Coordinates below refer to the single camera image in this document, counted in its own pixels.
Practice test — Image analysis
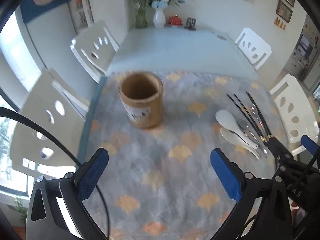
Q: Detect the steel spoon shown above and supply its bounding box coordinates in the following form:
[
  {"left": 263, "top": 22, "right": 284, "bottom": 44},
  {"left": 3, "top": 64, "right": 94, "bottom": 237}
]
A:
[
  {"left": 237, "top": 119, "right": 268, "bottom": 158},
  {"left": 250, "top": 105, "right": 264, "bottom": 130}
]

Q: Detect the white rice paddle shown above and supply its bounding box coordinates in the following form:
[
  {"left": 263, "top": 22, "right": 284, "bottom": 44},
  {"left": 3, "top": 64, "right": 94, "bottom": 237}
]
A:
[
  {"left": 220, "top": 127, "right": 260, "bottom": 160},
  {"left": 215, "top": 109, "right": 258, "bottom": 150}
]

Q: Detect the white chair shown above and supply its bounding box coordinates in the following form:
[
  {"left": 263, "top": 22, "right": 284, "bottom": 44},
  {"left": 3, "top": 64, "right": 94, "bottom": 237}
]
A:
[
  {"left": 235, "top": 28, "right": 272, "bottom": 70},
  {"left": 9, "top": 69, "right": 90, "bottom": 179},
  {"left": 270, "top": 74, "right": 319, "bottom": 156},
  {"left": 70, "top": 20, "right": 119, "bottom": 82}
]

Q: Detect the patterned grey placemat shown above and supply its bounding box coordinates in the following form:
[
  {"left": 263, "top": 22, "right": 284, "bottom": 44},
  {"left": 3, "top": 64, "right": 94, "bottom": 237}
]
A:
[{"left": 85, "top": 72, "right": 287, "bottom": 239}]

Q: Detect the potted green plant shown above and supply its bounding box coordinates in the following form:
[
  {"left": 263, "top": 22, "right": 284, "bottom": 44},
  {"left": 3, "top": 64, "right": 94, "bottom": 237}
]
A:
[{"left": 7, "top": 196, "right": 28, "bottom": 225}]

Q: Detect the white refrigerator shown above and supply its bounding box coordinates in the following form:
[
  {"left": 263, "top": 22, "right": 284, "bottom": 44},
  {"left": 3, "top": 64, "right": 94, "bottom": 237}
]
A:
[{"left": 15, "top": 0, "right": 85, "bottom": 82}]

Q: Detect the black phone stand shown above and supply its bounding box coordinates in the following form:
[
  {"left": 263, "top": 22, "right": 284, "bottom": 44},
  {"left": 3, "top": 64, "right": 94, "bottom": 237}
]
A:
[{"left": 184, "top": 17, "right": 196, "bottom": 31}]

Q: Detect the red lidded teacup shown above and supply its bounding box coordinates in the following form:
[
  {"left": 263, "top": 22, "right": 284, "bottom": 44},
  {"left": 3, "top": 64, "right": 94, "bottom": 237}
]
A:
[{"left": 168, "top": 15, "right": 183, "bottom": 27}]

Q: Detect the white ribbed vase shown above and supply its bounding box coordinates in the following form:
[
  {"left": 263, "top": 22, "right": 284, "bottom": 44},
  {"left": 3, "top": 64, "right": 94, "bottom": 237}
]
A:
[{"left": 153, "top": 8, "right": 166, "bottom": 29}]

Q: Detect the window with dark frame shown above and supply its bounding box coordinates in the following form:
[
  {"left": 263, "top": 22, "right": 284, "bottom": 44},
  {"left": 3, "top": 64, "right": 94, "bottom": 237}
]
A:
[{"left": 0, "top": 89, "right": 41, "bottom": 201}]

